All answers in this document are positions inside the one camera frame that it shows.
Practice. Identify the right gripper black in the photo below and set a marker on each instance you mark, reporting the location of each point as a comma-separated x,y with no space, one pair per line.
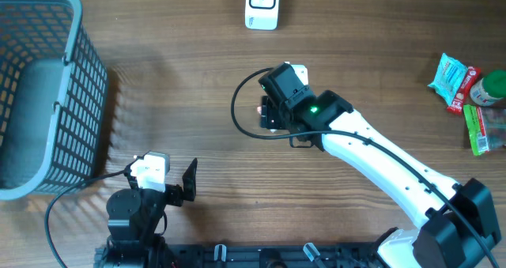
269,115

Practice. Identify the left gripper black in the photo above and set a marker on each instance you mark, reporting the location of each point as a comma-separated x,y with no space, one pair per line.
175,195

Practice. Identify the mint green wipes pack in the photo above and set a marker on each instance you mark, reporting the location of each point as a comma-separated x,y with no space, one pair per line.
448,78

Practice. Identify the green snack bag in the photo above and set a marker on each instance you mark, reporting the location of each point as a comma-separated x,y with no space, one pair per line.
486,127

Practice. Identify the red Nescafe sachet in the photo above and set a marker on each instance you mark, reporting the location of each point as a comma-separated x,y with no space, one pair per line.
472,75

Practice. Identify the green lid white jar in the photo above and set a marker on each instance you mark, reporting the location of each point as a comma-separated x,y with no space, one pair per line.
490,89

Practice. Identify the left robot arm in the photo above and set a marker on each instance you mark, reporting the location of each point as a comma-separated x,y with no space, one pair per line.
133,217

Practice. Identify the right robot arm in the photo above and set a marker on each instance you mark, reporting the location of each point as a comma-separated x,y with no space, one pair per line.
454,224

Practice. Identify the white barcode scanner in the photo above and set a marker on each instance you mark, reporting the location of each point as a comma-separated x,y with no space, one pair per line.
261,14

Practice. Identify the grey plastic mesh basket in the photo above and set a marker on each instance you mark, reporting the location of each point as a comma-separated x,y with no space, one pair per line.
54,88

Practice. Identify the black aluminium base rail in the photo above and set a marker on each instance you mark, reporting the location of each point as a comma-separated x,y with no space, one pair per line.
340,255

